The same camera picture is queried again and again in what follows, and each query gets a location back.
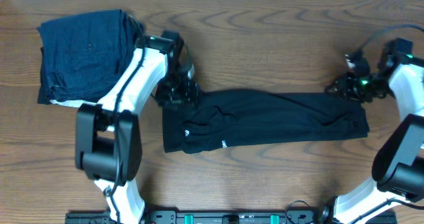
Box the black polo shirt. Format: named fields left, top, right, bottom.
left=162, top=89, right=370, bottom=154

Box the folded white garment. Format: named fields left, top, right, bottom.
left=50, top=100, right=96, bottom=108

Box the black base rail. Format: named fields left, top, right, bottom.
left=64, top=209, right=398, bottom=224

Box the small looped black cable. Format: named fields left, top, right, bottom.
left=284, top=199, right=321, bottom=224

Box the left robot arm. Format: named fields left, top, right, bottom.
left=65, top=30, right=200, bottom=223

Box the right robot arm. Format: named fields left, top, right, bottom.
left=316, top=38, right=423, bottom=224

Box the folded dark blue garment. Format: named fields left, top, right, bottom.
left=37, top=9, right=144, bottom=101

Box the folded black garment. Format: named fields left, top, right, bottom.
left=36, top=46, right=103, bottom=105

